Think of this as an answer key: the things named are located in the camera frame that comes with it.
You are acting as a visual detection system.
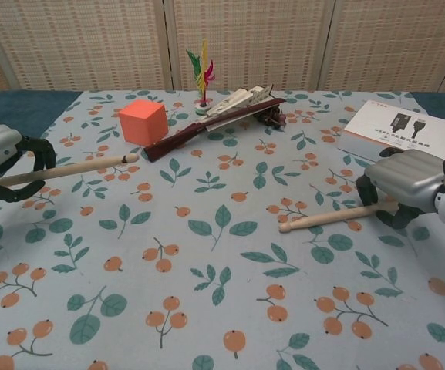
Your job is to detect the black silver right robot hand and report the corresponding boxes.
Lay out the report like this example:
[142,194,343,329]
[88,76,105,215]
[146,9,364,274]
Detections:
[356,147,445,230]

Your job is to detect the wooden stick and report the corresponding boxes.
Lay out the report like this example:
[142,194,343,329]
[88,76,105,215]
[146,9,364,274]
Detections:
[0,152,140,188]
[278,202,400,234]

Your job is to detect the blue table cover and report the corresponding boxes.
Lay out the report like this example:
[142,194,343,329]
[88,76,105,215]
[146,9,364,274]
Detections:
[0,90,445,136]

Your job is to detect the orange cube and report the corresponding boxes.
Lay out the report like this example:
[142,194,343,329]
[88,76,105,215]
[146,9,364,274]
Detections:
[118,99,169,147]

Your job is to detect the folding fan maroon ribs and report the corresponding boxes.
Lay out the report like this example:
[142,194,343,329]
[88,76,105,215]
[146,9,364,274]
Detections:
[143,85,287,164]

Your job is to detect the floral print tablecloth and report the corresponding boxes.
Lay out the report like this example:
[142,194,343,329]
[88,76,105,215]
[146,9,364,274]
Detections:
[0,89,445,370]

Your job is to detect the colourful feather shuttlecock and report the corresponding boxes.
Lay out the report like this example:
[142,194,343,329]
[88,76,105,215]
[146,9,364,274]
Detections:
[185,38,217,116]

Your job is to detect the white USB cable box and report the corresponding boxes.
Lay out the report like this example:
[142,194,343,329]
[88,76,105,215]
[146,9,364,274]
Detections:
[336,99,445,163]

